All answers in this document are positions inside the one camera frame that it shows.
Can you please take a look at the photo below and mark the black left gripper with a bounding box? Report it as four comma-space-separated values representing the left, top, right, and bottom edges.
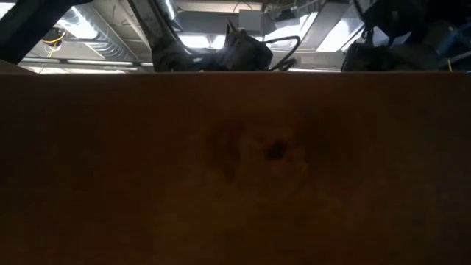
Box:
216, 21, 274, 71

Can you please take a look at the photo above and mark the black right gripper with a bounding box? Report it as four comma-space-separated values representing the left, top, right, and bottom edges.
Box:
341, 40, 442, 71

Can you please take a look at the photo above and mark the grey ceiling box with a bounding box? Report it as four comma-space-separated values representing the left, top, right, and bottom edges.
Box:
238, 9, 266, 32

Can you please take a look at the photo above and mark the wooden three-compartment organizer box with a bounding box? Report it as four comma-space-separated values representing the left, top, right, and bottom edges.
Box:
0, 60, 471, 265

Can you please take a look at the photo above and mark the silver ventilation duct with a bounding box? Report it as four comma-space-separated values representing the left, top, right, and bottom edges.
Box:
54, 3, 152, 63

